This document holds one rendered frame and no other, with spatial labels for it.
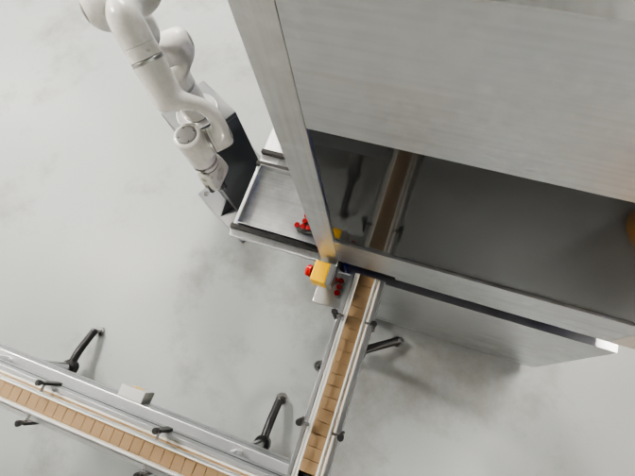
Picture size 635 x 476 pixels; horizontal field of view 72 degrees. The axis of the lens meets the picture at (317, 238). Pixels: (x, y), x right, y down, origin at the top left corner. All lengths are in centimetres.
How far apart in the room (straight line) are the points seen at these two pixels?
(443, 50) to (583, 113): 18
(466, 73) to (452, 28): 7
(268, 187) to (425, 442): 148
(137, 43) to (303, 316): 168
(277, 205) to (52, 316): 180
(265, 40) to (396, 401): 206
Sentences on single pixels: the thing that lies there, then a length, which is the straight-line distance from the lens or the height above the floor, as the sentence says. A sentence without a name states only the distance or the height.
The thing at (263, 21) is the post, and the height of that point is 202.
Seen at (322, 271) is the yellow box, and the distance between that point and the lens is 146.
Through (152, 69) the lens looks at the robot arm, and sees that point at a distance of 130.
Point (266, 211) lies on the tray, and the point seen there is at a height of 88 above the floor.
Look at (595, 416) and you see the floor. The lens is 266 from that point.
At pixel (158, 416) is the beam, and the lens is 208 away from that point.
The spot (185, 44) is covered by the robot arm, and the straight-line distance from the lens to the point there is 178.
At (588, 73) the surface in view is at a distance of 56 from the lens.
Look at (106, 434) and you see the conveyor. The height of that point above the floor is 93.
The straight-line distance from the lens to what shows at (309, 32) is 59.
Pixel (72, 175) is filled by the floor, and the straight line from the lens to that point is 341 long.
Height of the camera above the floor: 243
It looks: 69 degrees down
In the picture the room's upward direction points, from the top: 19 degrees counter-clockwise
